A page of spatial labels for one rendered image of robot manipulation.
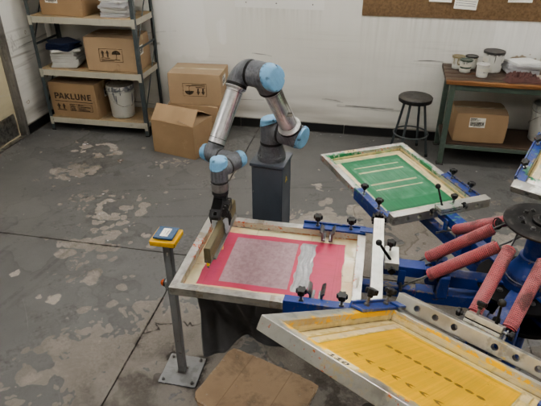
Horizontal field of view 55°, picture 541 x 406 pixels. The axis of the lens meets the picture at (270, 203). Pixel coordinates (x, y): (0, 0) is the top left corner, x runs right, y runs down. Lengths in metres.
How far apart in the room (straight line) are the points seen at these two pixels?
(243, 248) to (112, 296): 1.56
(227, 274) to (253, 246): 0.24
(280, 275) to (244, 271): 0.16
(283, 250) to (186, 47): 4.10
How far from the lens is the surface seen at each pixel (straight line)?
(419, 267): 2.30
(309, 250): 2.47
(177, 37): 6.24
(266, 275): 2.32
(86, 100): 6.36
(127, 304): 3.74
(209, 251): 2.17
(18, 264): 4.38
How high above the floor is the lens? 2.40
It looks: 31 degrees down
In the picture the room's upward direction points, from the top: straight up
